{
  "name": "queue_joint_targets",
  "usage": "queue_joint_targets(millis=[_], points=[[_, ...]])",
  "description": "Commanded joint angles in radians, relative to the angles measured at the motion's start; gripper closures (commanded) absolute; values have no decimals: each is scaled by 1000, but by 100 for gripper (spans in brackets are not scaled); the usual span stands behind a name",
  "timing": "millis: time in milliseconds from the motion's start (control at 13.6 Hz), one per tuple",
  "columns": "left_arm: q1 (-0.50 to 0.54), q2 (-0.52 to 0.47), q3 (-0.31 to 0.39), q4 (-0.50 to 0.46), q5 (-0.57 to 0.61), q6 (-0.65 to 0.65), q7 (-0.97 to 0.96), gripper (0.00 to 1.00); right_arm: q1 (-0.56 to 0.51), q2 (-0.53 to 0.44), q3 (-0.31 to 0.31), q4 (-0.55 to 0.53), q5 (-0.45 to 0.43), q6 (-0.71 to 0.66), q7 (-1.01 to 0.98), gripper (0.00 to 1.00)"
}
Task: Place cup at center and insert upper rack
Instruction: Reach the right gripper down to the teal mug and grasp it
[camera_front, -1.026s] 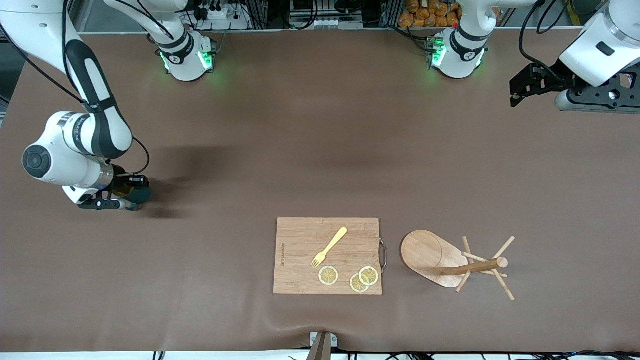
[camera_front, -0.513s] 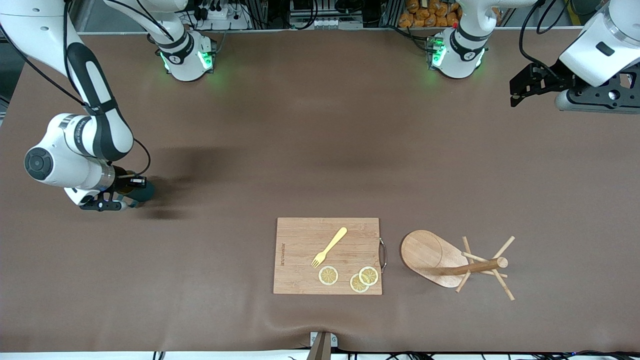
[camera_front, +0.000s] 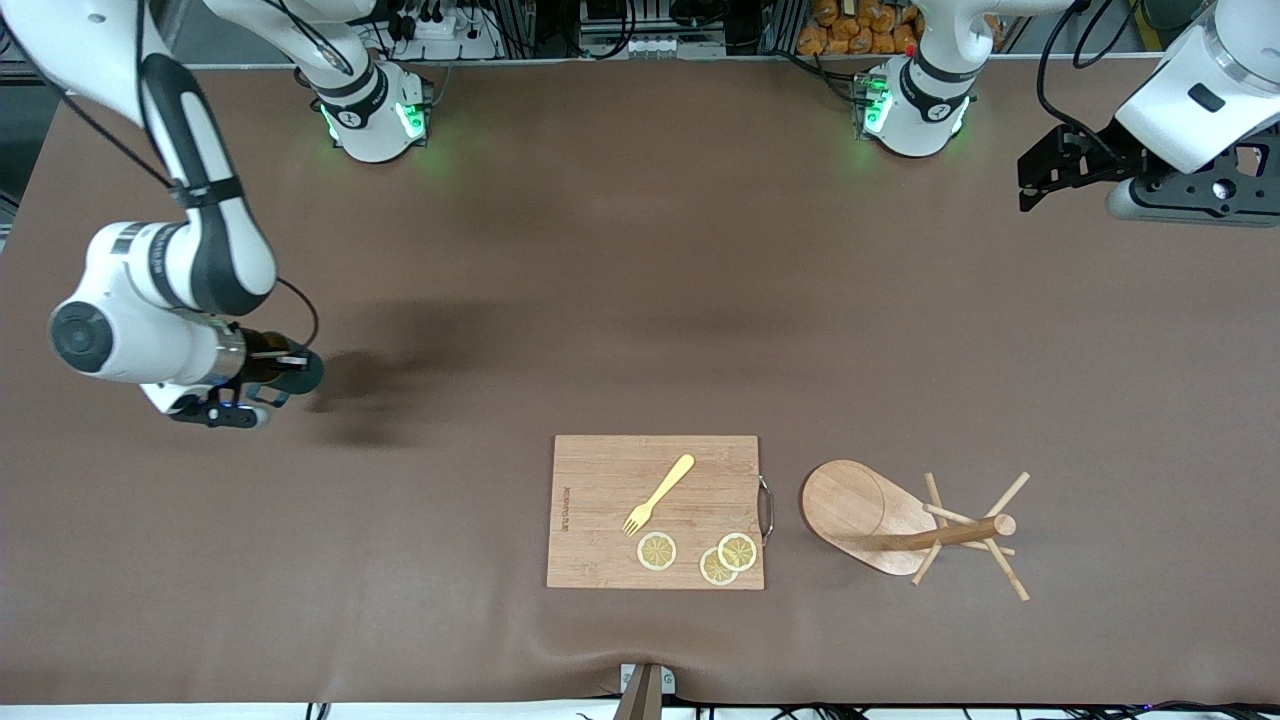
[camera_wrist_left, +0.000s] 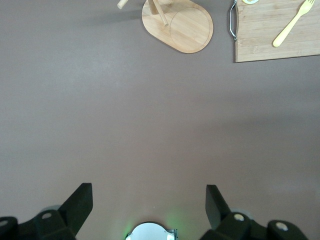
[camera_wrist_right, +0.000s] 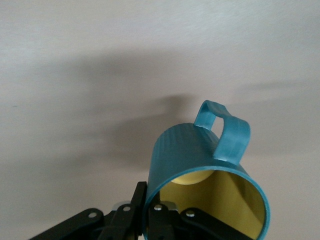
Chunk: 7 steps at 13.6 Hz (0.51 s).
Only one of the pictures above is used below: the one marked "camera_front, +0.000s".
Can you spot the bamboo cutting board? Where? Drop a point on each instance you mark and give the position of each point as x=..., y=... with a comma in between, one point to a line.
x=600, y=480

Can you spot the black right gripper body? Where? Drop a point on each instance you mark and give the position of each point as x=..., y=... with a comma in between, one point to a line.
x=281, y=368

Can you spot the white power strip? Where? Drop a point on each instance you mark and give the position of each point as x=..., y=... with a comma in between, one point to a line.
x=440, y=25

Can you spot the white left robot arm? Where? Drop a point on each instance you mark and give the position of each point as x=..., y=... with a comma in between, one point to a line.
x=925, y=100

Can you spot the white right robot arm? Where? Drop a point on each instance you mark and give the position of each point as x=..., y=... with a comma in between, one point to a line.
x=200, y=250

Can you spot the wooden mug tree rack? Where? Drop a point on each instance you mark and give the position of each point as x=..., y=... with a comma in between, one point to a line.
x=850, y=505

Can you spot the metal camera bracket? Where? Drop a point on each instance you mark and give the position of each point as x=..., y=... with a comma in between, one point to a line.
x=645, y=695

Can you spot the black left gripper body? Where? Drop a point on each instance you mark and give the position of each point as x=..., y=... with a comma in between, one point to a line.
x=1102, y=158

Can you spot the orange snack packets pile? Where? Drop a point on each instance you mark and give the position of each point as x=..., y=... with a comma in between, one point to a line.
x=850, y=30

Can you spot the yellow plastic fork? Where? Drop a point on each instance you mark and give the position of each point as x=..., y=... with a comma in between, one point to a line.
x=665, y=490

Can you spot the grey electronics unit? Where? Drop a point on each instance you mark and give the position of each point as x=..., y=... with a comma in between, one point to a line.
x=650, y=45

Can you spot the brown table mat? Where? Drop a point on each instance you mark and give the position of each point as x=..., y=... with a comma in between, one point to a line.
x=600, y=300

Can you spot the yellow lemon slice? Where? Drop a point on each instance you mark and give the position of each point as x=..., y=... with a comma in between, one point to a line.
x=656, y=551
x=711, y=573
x=738, y=551

